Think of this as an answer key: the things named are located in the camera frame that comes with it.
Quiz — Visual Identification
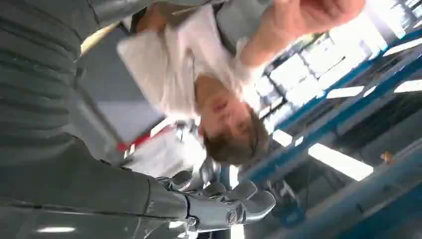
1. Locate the wide blue steel beam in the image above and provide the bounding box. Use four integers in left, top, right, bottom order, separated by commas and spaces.
268, 138, 422, 239

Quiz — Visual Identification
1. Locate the ribbed grey right arm sleeve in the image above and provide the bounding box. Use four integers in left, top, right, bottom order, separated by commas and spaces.
0, 0, 100, 166

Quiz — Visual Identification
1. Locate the person's hand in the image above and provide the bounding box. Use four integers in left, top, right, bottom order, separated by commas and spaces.
240, 0, 367, 68

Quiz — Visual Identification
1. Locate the person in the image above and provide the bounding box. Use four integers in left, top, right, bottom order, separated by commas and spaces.
117, 0, 274, 167

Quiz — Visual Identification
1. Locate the grey board with red edge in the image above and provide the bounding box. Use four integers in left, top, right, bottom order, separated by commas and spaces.
75, 67, 176, 160

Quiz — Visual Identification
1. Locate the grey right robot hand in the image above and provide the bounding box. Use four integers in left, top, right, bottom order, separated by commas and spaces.
0, 137, 277, 239

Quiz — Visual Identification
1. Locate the long ceiling light panel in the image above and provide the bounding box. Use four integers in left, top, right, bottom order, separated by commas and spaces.
307, 143, 374, 182

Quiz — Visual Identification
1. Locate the small ceiling light panel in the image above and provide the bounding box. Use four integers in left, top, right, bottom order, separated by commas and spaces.
272, 129, 294, 147

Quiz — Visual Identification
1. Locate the narrow ceiling light panel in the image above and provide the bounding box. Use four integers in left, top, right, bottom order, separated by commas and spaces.
325, 86, 365, 99
393, 79, 422, 94

